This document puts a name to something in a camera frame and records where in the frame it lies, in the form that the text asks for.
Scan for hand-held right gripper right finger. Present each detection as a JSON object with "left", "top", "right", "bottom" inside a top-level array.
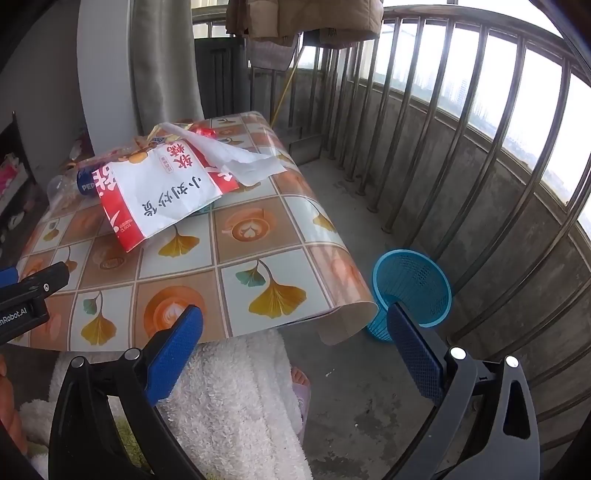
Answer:
[{"left": 387, "top": 302, "right": 541, "bottom": 480}]

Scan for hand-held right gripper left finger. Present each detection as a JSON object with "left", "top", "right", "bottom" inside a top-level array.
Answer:
[{"left": 48, "top": 305, "right": 206, "bottom": 480}]

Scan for blue plastic mesh basket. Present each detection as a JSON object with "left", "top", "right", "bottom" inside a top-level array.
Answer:
[{"left": 367, "top": 249, "right": 453, "bottom": 344}]

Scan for red and white snack bag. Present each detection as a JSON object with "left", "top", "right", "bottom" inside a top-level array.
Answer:
[{"left": 92, "top": 138, "right": 241, "bottom": 254}]

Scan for person's left hand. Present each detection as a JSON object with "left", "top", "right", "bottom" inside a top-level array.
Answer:
[{"left": 0, "top": 357, "right": 26, "bottom": 446}]

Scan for white fluffy robe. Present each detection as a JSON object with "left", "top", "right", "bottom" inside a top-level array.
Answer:
[{"left": 18, "top": 330, "right": 315, "bottom": 480}]

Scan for clear plastic bottle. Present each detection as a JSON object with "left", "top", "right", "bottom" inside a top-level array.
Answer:
[{"left": 46, "top": 165, "right": 109, "bottom": 210}]

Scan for pale purple slipper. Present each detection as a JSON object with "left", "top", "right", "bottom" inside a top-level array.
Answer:
[{"left": 293, "top": 385, "right": 313, "bottom": 435}]

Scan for leaf patterned tablecloth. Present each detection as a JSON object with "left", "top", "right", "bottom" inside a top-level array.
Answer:
[{"left": 9, "top": 111, "right": 379, "bottom": 352}]

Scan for grey metal dustpan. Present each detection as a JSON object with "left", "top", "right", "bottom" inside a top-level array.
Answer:
[{"left": 288, "top": 127, "right": 324, "bottom": 165}]

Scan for grey curtain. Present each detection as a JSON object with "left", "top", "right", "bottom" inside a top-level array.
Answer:
[{"left": 129, "top": 0, "right": 206, "bottom": 134}]

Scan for pink hanging garment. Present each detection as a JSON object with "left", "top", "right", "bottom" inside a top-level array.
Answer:
[{"left": 249, "top": 34, "right": 301, "bottom": 72}]

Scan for dark hanging garment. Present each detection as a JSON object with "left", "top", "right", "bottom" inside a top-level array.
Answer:
[{"left": 300, "top": 27, "right": 365, "bottom": 49}]

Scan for metal balcony railing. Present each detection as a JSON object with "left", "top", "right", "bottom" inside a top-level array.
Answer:
[{"left": 191, "top": 4, "right": 591, "bottom": 462}]

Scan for tan hanging jacket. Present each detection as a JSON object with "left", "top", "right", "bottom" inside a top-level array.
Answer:
[{"left": 226, "top": 0, "right": 384, "bottom": 41}]

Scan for yellow broom handle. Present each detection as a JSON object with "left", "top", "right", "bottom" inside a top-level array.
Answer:
[{"left": 270, "top": 51, "right": 301, "bottom": 130}]

